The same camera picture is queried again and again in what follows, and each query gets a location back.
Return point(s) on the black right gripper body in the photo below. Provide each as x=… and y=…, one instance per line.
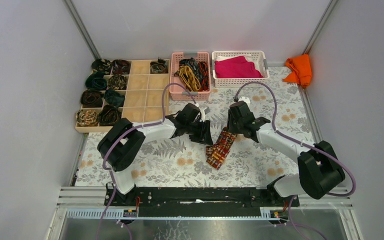
x=233, y=126

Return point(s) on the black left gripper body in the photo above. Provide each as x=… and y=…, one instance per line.
x=199, y=129

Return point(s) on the red checkered patterned tie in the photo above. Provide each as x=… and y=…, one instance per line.
x=217, y=153

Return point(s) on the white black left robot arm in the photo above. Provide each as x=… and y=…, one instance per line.
x=120, y=146

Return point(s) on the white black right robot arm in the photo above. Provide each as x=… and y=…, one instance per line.
x=317, y=174

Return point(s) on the pink plastic basket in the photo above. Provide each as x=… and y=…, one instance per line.
x=177, y=93

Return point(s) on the yellow patterned tie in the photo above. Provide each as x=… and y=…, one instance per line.
x=188, y=78

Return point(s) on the wooden compartment tray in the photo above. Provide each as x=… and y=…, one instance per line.
x=146, y=96

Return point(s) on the magenta folded cloth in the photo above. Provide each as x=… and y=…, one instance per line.
x=236, y=68

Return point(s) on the orange black tie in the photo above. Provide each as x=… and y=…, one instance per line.
x=204, y=71

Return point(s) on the dark teal patterned tie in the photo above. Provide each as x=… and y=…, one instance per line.
x=190, y=62

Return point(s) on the rolled grey striped tie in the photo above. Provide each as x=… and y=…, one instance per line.
x=159, y=66

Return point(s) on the white plastic basket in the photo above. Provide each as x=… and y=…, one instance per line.
x=256, y=56

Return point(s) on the rolled black brown tie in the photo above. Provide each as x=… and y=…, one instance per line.
x=109, y=115

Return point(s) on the rolled dark green tie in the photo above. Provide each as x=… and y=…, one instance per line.
x=114, y=98

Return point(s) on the rolled brown dotted tie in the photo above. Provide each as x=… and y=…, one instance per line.
x=117, y=82

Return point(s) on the orange cloth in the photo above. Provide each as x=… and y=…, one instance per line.
x=301, y=71

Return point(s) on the rolled dark red tie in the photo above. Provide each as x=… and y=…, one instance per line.
x=120, y=67

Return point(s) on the rolled dark brown tie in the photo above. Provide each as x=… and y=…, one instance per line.
x=91, y=98

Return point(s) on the rolled teal tie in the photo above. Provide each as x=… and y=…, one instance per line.
x=96, y=81

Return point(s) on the rolled tan patterned tie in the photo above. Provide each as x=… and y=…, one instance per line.
x=87, y=118

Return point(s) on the rolled camouflage tie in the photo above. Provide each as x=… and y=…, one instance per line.
x=102, y=65

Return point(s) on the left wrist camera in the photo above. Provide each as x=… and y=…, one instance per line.
x=203, y=111

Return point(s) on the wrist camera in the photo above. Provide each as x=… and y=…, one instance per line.
x=203, y=111
x=244, y=99

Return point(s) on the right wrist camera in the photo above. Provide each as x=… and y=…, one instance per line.
x=244, y=99

